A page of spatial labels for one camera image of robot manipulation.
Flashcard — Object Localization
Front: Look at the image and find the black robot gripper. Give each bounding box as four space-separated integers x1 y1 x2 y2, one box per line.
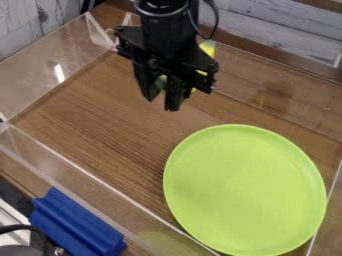
114 14 219 111

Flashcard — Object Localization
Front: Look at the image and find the yellow toy banana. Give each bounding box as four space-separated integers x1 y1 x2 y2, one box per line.
155 40 216 89

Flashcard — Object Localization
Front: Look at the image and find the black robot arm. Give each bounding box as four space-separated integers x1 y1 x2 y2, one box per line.
114 0 219 111

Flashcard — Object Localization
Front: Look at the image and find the lime green plate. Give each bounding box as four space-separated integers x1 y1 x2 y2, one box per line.
163 124 327 256

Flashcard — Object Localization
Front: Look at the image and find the blue plastic block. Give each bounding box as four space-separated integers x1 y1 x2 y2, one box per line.
29 187 126 256

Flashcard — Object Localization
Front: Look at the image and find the clear acrylic triangle bracket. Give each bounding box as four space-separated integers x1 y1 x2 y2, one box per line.
84 12 118 52

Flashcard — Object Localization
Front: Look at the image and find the clear acrylic enclosure wall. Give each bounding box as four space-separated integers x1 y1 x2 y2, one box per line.
0 8 342 256

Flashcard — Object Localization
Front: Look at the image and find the black cable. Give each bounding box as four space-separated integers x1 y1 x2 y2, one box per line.
0 224 41 256

